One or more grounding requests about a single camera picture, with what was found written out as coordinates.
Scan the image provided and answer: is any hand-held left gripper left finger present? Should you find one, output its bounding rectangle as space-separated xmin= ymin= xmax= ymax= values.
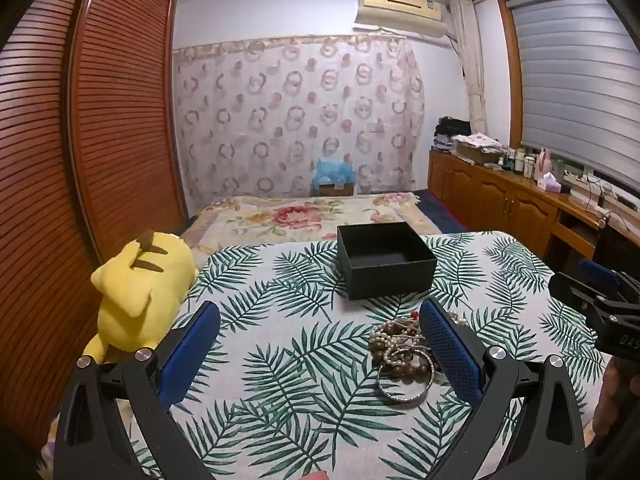
xmin=54 ymin=301 xmax=222 ymax=480

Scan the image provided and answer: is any pearl bead bracelet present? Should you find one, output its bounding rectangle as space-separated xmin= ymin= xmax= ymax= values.
xmin=382 ymin=332 xmax=426 ymax=366

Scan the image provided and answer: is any grey window blind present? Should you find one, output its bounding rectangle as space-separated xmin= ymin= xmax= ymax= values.
xmin=505 ymin=0 xmax=640 ymax=186

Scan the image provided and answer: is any wall air conditioner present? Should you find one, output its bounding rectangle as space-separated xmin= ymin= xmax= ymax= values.
xmin=354 ymin=0 xmax=446 ymax=38

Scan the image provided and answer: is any leaf print cloth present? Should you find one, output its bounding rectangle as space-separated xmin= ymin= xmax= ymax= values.
xmin=127 ymin=230 xmax=616 ymax=480

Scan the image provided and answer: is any small brown bead necklace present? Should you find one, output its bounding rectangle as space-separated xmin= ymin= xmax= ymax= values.
xmin=369 ymin=322 xmax=406 ymax=356

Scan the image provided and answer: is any stack of folded clothes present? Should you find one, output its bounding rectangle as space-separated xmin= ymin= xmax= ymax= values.
xmin=432 ymin=116 xmax=473 ymax=153

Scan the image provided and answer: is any wooden window frame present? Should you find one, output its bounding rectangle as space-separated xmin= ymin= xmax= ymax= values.
xmin=497 ymin=0 xmax=523 ymax=148

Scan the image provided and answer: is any silver bangle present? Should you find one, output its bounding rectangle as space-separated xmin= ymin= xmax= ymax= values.
xmin=376 ymin=350 xmax=435 ymax=403

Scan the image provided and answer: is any black square box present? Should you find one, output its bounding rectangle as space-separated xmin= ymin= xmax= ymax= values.
xmin=336 ymin=221 xmax=438 ymax=301

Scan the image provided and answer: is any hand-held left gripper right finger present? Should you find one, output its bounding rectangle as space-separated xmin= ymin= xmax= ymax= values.
xmin=419 ymin=298 xmax=587 ymax=480

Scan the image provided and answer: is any blue plastic bag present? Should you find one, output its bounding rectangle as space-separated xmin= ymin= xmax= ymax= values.
xmin=314 ymin=158 xmax=357 ymax=187

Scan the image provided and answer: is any floral blanket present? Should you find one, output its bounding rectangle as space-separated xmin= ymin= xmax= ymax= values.
xmin=180 ymin=191 xmax=441 ymax=268

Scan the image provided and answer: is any cardboard box with floral cloth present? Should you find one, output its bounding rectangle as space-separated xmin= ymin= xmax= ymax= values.
xmin=452 ymin=132 xmax=508 ymax=166

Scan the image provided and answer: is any group of cosmetic bottles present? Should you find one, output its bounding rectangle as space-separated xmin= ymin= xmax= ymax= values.
xmin=502 ymin=145 xmax=538 ymax=178

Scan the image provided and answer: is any brown wooden bead bracelet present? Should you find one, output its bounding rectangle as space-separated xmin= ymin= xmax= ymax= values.
xmin=377 ymin=352 xmax=436 ymax=378

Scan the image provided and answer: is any dark blue bed sheet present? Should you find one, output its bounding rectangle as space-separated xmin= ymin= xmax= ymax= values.
xmin=415 ymin=189 xmax=471 ymax=235

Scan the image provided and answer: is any ring pattern curtain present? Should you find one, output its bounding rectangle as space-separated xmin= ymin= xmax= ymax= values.
xmin=171 ymin=34 xmax=426 ymax=200

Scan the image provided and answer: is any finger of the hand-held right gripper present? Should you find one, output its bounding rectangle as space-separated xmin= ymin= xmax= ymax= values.
xmin=578 ymin=258 xmax=626 ymax=293
xmin=548 ymin=271 xmax=618 ymax=318

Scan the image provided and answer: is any yellow plush toy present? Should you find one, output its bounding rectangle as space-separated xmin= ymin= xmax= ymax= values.
xmin=82 ymin=230 xmax=201 ymax=363

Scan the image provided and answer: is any white cables and power strip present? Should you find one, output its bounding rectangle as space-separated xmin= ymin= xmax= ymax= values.
xmin=565 ymin=170 xmax=626 ymax=213

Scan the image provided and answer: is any wooden cabinet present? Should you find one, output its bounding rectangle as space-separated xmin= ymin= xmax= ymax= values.
xmin=427 ymin=150 xmax=613 ymax=271

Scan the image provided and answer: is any person's right hand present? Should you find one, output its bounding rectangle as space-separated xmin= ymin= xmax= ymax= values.
xmin=592 ymin=357 xmax=640 ymax=448

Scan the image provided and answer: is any beige curtain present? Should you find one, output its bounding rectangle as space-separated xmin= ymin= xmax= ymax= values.
xmin=449 ymin=0 xmax=488 ymax=136

